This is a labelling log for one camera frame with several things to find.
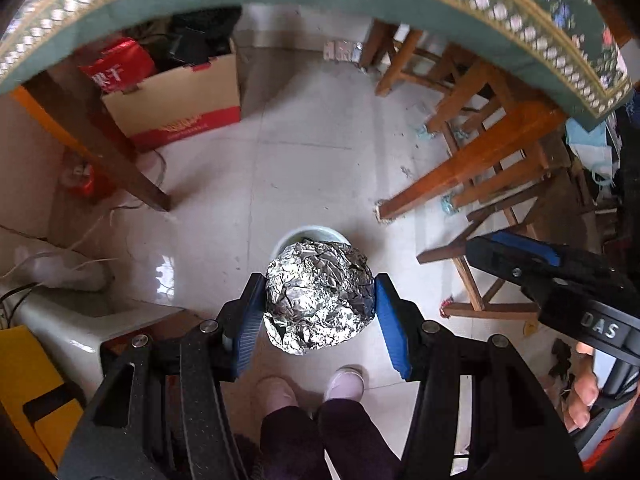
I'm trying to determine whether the person's shoe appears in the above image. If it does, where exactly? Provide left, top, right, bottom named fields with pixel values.
left=255, top=375, right=301, bottom=416
left=324, top=367, right=366, bottom=403

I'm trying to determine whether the light blue box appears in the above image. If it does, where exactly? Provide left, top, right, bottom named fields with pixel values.
left=565, top=120, right=611, bottom=171

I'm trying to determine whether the person's leg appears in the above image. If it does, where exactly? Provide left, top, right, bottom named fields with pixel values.
left=260, top=405, right=326, bottom=480
left=317, top=400, right=402, bottom=480

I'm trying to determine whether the wooden stool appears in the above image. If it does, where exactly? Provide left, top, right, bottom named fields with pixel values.
left=360, top=20, right=501, bottom=126
left=425, top=45, right=566, bottom=213
left=417, top=175, right=591, bottom=322

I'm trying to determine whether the green floral tablecloth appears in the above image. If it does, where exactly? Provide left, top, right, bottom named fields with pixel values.
left=0, top=0, right=633, bottom=131

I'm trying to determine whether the person's right hand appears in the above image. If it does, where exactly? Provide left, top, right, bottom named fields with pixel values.
left=562, top=344, right=597, bottom=431

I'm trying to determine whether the wooden table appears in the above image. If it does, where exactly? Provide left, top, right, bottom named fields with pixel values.
left=10, top=60, right=568, bottom=223

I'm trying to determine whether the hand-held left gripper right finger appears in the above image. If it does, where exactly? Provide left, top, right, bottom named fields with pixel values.
left=375, top=274, right=583, bottom=480

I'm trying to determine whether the black bag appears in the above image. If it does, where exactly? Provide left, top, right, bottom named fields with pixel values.
left=142, top=6, right=243, bottom=68

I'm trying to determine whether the red and tan cardboard box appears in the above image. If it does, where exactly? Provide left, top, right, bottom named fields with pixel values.
left=102, top=35, right=242, bottom=153

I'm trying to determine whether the person's left shoe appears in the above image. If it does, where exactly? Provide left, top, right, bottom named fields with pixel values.
left=255, top=375, right=301, bottom=416

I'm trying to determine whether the white round bin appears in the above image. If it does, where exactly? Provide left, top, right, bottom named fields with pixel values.
left=269, top=225, right=351, bottom=266

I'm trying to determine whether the red paper bag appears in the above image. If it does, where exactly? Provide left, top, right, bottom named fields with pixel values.
left=80, top=37, right=158, bottom=95

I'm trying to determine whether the foil ball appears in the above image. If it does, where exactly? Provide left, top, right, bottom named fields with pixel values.
left=264, top=240, right=376, bottom=356

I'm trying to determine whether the person's left leg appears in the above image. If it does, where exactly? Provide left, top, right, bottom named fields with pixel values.
left=260, top=405, right=326, bottom=480

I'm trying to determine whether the white plastic bag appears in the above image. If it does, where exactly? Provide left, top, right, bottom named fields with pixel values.
left=12, top=245, right=111, bottom=293

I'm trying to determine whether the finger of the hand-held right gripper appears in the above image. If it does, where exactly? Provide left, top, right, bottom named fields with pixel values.
left=492, top=231, right=616, bottom=268
left=467, top=236, right=626, bottom=306

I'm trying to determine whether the person's right shoe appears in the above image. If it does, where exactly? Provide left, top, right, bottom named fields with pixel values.
left=324, top=367, right=366, bottom=403

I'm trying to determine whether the person's right leg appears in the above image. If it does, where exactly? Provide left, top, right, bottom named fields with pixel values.
left=317, top=400, right=402, bottom=480

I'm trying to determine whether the yellow plastic stool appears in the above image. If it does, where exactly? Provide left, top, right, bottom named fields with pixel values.
left=0, top=325, right=86, bottom=476

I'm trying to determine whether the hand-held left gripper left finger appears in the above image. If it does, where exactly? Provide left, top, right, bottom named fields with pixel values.
left=57, top=272, right=267, bottom=480

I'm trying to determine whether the red plastic bag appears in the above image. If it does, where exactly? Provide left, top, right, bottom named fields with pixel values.
left=60, top=152, right=118, bottom=198

